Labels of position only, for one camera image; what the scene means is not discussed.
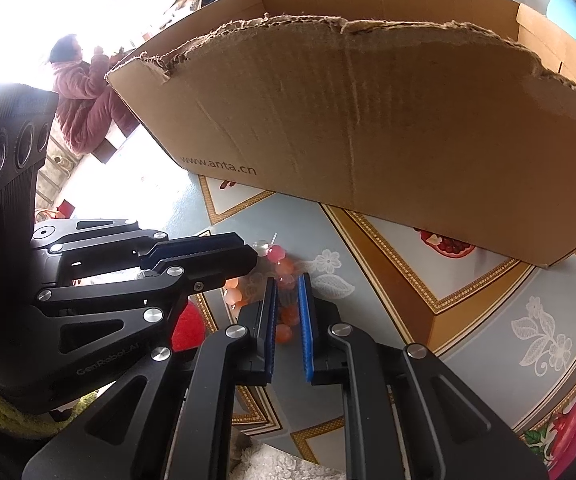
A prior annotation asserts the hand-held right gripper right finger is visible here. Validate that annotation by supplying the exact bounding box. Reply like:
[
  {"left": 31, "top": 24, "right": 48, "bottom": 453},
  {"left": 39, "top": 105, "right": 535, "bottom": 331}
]
[{"left": 298, "top": 275, "right": 549, "bottom": 480}]

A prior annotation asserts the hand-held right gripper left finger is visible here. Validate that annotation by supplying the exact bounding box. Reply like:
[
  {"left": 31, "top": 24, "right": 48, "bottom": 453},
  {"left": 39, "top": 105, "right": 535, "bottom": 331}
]
[{"left": 23, "top": 277, "right": 278, "bottom": 480}]

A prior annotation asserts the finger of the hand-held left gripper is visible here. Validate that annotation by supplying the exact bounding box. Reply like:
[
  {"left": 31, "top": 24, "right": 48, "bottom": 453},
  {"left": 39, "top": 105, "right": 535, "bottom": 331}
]
[
  {"left": 35, "top": 245, "right": 259, "bottom": 396},
  {"left": 33, "top": 218, "right": 244, "bottom": 271}
]

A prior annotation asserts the pink bead bracelet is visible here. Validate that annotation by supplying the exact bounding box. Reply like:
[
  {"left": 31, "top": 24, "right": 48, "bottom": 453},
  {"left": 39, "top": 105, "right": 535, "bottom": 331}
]
[{"left": 222, "top": 232, "right": 311, "bottom": 347}]

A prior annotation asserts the torn brown cardboard box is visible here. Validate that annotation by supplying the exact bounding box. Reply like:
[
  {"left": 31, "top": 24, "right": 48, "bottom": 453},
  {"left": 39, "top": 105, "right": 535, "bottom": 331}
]
[{"left": 105, "top": 0, "right": 576, "bottom": 268}]

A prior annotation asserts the person's left forearm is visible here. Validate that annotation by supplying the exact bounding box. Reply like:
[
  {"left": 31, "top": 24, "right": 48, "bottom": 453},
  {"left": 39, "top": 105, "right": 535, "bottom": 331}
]
[{"left": 0, "top": 370, "right": 100, "bottom": 441}]

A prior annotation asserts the wooden stool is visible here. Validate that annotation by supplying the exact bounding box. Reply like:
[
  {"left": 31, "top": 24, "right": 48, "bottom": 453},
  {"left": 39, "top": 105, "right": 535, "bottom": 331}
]
[{"left": 93, "top": 132, "right": 131, "bottom": 165}]

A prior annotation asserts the white fleece cloth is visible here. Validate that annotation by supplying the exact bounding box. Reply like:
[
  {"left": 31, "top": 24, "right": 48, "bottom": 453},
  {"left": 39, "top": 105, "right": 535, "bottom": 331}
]
[{"left": 238, "top": 440, "right": 346, "bottom": 480}]

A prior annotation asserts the fruit print tablecloth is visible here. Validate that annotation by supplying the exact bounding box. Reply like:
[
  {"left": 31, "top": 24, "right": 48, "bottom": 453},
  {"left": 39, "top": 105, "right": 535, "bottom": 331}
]
[{"left": 168, "top": 160, "right": 576, "bottom": 480}]

